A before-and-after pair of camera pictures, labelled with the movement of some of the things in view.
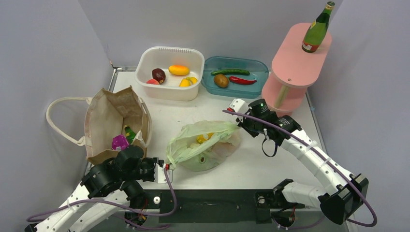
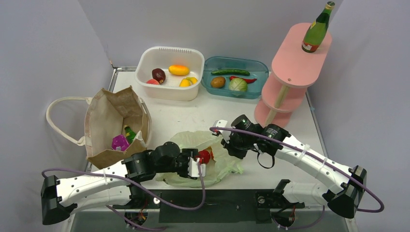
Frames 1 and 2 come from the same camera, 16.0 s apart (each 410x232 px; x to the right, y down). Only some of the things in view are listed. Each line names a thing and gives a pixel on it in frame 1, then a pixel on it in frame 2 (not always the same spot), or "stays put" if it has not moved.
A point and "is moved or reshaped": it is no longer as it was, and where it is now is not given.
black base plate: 213,206 stays put
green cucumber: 241,72 stays put
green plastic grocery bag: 203,145 is moved or reshaped
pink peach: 153,81 stays put
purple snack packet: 119,142 stays put
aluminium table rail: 115,73 stays put
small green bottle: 130,135 stays put
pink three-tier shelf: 293,69 stays put
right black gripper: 243,124 to 230,146
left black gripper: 155,160 to 191,153
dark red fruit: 159,75 stays put
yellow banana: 200,137 to 209,149
